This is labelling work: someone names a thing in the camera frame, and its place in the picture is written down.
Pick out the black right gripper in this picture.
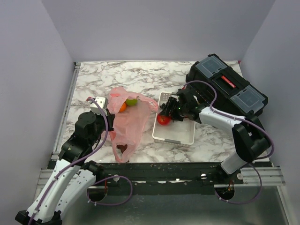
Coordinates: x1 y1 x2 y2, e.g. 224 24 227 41
160 97 188 121

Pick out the red fake apple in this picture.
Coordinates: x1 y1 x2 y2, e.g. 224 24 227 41
157 113 171 126

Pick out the orange fake tangerine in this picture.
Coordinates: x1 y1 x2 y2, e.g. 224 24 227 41
119 103 127 113

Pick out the pink plastic bag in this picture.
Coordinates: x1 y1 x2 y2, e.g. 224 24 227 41
108 87 158 163

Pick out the dark fake grape bunch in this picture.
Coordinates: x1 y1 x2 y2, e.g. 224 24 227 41
160 102 170 112

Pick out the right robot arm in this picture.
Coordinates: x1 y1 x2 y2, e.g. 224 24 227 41
160 89 271 184

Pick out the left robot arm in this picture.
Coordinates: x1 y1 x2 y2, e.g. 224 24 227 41
15 110 115 225

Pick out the green fake apple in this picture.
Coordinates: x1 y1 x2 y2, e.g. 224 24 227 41
125 99 138 106

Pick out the white perforated plastic basket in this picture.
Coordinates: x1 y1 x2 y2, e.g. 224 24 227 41
152 92 195 146

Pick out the brown toy faucet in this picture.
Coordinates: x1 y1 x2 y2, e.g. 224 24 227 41
117 144 128 153

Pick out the black plastic toolbox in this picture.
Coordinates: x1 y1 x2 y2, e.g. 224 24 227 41
186 54 268 116

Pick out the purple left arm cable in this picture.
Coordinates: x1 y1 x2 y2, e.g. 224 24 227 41
27 97 133 225

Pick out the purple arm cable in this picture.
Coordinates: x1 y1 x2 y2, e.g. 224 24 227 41
27 97 133 225
181 80 275 204

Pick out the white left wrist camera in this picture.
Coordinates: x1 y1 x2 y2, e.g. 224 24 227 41
88 97 108 116

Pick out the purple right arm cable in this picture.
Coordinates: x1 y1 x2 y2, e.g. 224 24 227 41
181 80 275 204

